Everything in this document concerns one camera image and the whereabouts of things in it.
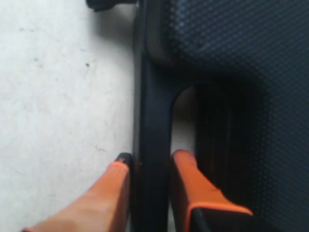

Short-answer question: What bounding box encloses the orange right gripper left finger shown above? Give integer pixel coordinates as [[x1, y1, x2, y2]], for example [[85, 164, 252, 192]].
[[23, 153, 132, 232]]

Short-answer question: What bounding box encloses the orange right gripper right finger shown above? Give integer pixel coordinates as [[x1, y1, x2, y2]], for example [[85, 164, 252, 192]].
[[170, 150, 253, 232]]

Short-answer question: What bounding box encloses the black plastic tool case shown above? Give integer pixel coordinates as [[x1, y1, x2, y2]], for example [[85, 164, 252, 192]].
[[85, 0, 309, 232]]

